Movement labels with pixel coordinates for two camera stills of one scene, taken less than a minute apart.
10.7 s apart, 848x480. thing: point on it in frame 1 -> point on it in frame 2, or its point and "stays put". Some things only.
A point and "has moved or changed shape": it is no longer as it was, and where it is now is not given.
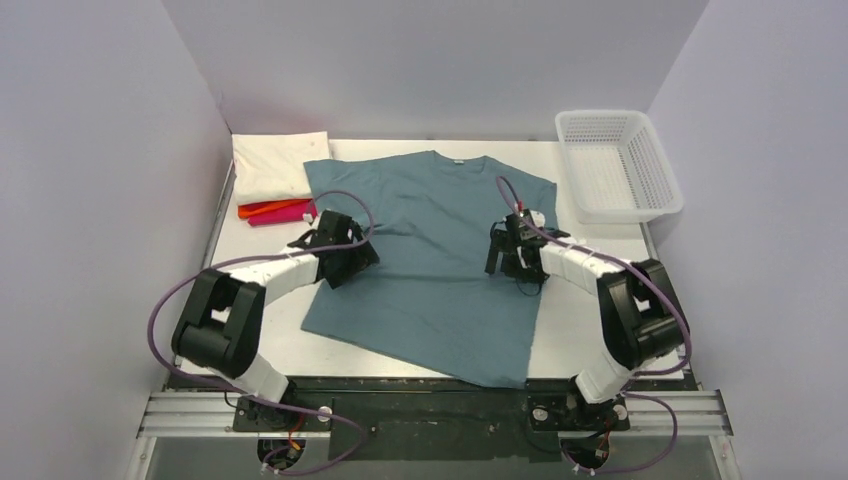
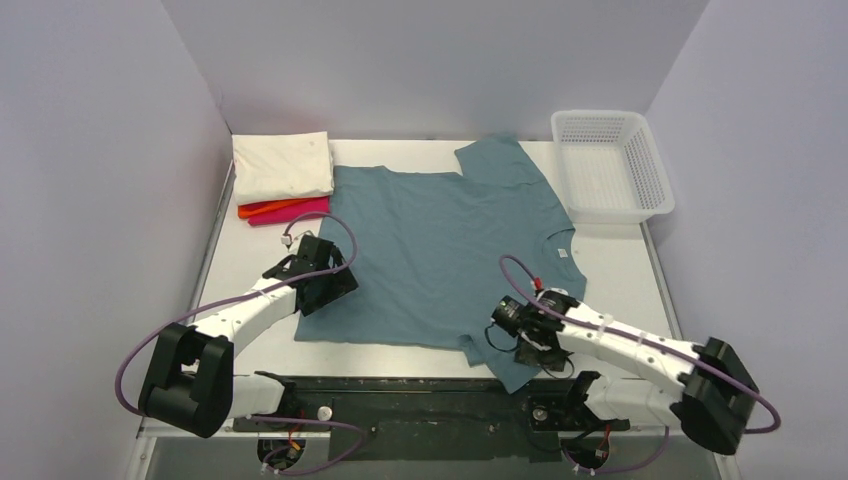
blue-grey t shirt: [429, 300] has moved or changed shape
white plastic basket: [617, 169] stays put
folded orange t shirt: [250, 209] stays put
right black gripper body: [506, 250] -> [536, 347]
